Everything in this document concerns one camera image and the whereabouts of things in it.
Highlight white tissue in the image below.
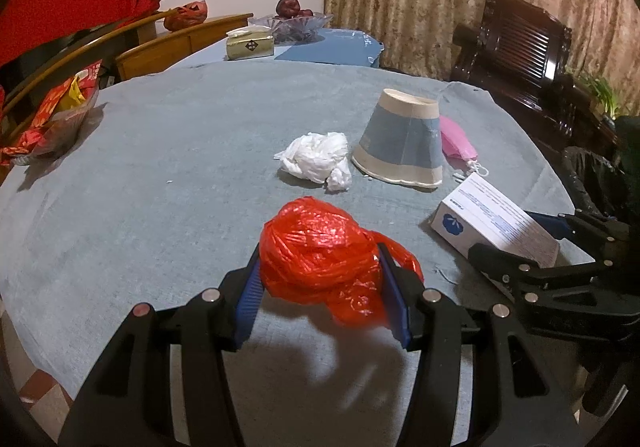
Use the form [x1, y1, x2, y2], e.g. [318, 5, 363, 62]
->
[273, 130, 353, 192]

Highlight red bag on cabinet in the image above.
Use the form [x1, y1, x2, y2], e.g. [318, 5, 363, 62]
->
[163, 0, 209, 32]

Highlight red plastic bag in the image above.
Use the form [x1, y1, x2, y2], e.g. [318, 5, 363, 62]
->
[258, 197, 425, 327]

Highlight black television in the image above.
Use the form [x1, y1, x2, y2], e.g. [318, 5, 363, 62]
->
[0, 21, 128, 92]

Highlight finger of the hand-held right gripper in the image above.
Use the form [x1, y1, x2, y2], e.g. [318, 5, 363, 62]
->
[467, 242, 553, 300]
[524, 210, 635, 259]

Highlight blue coffee table cloth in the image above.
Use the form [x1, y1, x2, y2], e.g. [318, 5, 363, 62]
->
[189, 28, 386, 71]

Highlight dark wooden armchair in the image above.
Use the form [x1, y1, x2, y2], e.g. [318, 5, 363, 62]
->
[449, 0, 623, 165]

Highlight green potted plant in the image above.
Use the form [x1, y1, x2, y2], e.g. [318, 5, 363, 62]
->
[570, 69, 623, 118]

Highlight white carton box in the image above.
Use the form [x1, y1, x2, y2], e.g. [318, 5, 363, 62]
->
[431, 172, 562, 269]

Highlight pink face mask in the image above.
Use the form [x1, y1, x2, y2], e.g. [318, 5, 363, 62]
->
[438, 115, 489, 176]

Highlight red apples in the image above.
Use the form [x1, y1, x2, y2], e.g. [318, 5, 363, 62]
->
[275, 0, 317, 20]

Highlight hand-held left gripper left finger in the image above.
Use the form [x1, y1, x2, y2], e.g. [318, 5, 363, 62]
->
[60, 247, 264, 447]

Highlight glass fruit bowl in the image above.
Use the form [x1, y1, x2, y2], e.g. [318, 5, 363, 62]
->
[248, 13, 334, 46]

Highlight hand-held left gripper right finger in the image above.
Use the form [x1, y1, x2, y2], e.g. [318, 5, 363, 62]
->
[377, 242, 582, 447]

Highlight gold tissue box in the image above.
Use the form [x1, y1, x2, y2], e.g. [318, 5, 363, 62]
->
[225, 26, 276, 62]

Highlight wooden tv cabinet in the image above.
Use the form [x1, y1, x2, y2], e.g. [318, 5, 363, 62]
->
[0, 12, 255, 138]

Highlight glass bowl of red snack packets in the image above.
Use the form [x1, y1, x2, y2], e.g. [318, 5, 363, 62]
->
[0, 59, 102, 168]

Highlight blue and beige paper cup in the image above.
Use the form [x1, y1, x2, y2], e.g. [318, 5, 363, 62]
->
[351, 88, 445, 189]

